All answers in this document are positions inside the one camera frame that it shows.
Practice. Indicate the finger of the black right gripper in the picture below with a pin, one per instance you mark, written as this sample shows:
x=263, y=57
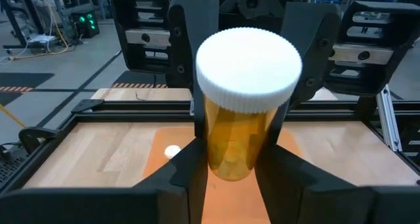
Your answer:
x=315, y=36
x=187, y=36

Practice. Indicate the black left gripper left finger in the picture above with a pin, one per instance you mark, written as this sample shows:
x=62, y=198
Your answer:
x=170, y=201

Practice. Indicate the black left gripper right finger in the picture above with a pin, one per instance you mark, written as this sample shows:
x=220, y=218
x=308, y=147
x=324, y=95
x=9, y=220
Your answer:
x=295, y=197

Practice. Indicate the wide amber pill bottle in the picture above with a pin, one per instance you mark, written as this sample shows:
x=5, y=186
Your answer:
x=246, y=69

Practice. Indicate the orange translucent plastic bin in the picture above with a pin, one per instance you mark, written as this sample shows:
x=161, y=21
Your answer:
x=229, y=201

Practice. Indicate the black floor mat orange stripes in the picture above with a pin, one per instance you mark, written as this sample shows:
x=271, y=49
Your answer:
x=26, y=81
x=138, y=77
x=5, y=99

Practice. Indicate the computer tower green lights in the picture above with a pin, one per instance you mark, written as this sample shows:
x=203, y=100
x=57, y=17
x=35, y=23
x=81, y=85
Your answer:
x=85, y=25

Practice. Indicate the silver aluminium profile bar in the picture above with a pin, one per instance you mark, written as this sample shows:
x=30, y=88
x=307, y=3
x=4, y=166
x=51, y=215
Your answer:
x=388, y=119

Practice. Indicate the black keyboard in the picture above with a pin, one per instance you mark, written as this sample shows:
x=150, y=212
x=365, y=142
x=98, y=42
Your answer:
x=11, y=166

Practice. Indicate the black aluminium table frame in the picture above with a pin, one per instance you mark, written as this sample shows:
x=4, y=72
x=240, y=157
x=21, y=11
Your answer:
x=131, y=105

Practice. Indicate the black frame clip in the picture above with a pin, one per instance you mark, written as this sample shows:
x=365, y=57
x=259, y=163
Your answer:
x=36, y=133

